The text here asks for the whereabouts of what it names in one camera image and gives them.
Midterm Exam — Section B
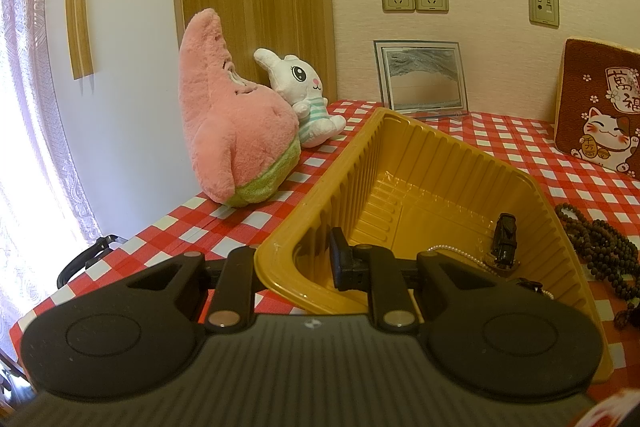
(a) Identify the wooden wall hook strip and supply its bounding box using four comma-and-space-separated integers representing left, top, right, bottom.
64, 0, 94, 80

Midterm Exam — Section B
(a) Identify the single wall socket plate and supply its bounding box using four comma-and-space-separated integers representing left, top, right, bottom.
528, 0, 560, 28

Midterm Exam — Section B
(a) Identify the lace window curtain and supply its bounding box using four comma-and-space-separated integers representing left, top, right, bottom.
0, 0, 104, 249

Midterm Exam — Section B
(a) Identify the white bunny plush toy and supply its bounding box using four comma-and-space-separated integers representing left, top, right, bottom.
254, 48, 346, 148

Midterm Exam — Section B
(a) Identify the yellow plastic tray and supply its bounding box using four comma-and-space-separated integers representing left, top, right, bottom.
255, 109, 613, 401

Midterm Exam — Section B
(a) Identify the dark wooden bead necklace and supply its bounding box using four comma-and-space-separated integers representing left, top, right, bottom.
554, 202, 640, 331

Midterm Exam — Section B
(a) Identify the black leather band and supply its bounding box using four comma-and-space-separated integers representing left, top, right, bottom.
514, 277, 554, 300

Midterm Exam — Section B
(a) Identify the silver sand art frame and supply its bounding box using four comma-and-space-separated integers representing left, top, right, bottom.
373, 40, 469, 118

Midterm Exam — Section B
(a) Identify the red lucky cat cushion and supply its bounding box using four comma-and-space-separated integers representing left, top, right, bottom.
554, 38, 640, 179

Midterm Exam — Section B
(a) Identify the pink starfish plush toy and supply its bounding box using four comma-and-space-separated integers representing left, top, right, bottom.
179, 9, 300, 207

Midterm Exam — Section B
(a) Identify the black watch strap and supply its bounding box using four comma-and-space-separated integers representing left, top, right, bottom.
489, 212, 519, 270

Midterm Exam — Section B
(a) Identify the white pearl bracelet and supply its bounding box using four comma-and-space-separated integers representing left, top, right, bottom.
426, 244, 501, 278

